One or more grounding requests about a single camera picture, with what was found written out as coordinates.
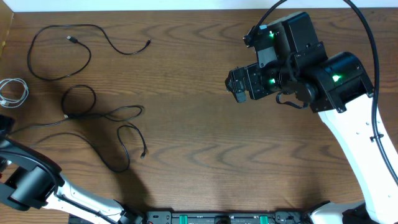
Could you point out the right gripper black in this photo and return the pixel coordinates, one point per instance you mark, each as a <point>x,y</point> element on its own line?
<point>251,74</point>

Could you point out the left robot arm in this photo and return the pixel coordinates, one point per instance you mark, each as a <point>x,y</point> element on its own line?
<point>38,183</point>

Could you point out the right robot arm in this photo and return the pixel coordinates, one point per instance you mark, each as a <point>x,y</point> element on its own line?
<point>291,60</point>

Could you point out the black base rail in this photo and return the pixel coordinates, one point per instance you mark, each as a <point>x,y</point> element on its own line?
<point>168,217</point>

